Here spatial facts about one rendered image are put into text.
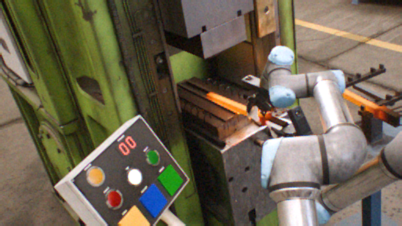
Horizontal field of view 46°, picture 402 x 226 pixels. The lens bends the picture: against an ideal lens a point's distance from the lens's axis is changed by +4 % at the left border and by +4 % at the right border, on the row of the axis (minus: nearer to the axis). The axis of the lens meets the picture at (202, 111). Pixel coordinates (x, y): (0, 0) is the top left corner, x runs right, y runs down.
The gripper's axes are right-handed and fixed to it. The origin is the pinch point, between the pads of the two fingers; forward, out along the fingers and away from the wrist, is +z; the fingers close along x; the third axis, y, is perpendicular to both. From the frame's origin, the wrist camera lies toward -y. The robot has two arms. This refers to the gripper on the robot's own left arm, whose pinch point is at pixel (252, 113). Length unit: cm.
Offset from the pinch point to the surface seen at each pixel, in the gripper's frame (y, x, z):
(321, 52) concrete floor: -90, 219, 166
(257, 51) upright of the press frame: -24.2, 23.8, 0.7
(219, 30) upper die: -22.9, -4.1, -25.8
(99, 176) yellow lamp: 1, -65, -17
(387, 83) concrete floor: -19, 200, 127
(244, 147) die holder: 5.5, -5.1, 13.0
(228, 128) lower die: -3.5, -7.2, 9.1
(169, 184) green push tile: 8.8, -45.0, -4.2
